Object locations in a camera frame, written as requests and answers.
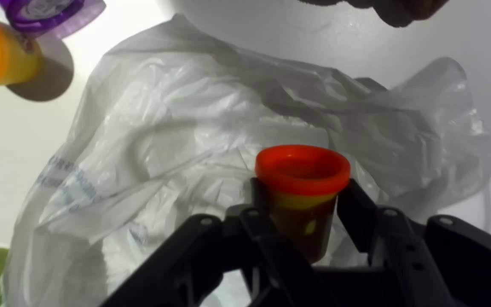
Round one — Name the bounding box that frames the white translucent plastic bag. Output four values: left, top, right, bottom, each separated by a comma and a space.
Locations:
2, 12, 491, 307

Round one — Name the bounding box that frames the purple plastic jar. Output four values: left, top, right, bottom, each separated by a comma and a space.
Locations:
0, 0, 109, 41

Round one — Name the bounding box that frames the orange lid Play-Doh can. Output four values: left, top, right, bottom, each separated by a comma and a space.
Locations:
254, 143, 353, 266

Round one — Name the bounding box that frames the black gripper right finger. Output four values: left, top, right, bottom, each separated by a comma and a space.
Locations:
336, 177, 491, 307

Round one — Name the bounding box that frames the yellow lid Play-Doh can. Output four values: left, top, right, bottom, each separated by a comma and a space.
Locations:
0, 5, 77, 104

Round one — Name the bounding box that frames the brown plush moose toy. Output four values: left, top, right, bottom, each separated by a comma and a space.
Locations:
297, 0, 450, 29

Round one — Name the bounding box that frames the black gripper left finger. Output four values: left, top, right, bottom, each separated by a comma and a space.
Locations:
97, 176, 322, 307

